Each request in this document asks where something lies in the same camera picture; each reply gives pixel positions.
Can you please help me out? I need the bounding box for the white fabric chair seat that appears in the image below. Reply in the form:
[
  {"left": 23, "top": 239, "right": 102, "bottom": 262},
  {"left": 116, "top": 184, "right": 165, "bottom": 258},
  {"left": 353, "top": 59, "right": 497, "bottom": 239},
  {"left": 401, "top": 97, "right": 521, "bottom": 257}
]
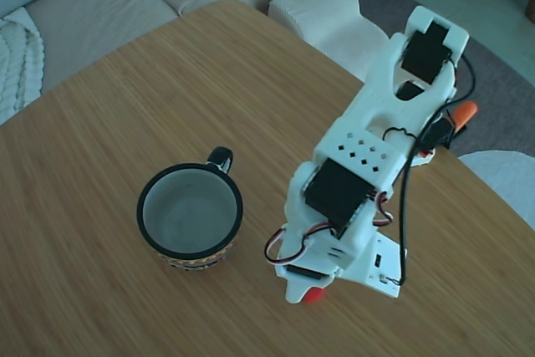
[{"left": 458, "top": 150, "right": 535, "bottom": 231}]

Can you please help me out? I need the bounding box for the black camera cable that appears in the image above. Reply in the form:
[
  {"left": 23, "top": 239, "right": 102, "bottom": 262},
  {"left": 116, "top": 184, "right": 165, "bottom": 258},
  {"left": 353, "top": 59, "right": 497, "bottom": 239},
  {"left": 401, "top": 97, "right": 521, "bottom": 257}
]
[{"left": 384, "top": 55, "right": 478, "bottom": 287}]

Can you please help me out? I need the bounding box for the white textured ottoman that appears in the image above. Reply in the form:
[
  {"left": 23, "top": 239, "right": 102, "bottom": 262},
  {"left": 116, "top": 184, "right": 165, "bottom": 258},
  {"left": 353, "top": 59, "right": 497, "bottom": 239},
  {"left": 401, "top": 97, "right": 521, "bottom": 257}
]
[{"left": 267, "top": 0, "right": 395, "bottom": 82}]

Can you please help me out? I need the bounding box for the white knitted blanket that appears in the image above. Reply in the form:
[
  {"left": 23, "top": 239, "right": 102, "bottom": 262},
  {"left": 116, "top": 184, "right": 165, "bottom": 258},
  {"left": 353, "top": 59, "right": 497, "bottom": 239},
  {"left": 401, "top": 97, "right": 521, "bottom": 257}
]
[{"left": 0, "top": 8, "right": 46, "bottom": 126}]

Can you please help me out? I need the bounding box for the grey floor rug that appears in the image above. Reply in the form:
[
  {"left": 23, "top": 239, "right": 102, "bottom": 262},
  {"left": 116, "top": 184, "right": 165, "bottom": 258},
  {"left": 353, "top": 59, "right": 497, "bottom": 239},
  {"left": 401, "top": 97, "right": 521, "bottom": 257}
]
[{"left": 357, "top": 0, "right": 535, "bottom": 157}]

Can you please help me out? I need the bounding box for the colourful painted ceramic cup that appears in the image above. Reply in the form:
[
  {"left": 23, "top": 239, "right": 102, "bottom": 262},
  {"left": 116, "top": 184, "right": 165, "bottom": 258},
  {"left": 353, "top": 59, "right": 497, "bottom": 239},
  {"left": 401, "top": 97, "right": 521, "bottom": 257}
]
[{"left": 136, "top": 146, "right": 245, "bottom": 273}]

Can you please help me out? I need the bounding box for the red white black servo wire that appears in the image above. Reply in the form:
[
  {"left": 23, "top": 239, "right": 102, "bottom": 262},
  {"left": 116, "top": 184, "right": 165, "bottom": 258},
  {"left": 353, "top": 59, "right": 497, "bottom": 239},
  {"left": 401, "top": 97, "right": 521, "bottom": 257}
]
[
  {"left": 264, "top": 226, "right": 319, "bottom": 269},
  {"left": 367, "top": 191, "right": 395, "bottom": 229}
]

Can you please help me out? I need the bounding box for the orange black table clamp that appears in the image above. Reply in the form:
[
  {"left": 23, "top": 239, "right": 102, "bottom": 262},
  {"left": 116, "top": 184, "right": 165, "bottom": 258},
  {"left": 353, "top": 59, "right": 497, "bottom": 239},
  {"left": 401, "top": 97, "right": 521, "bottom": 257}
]
[{"left": 411, "top": 100, "right": 478, "bottom": 166}]

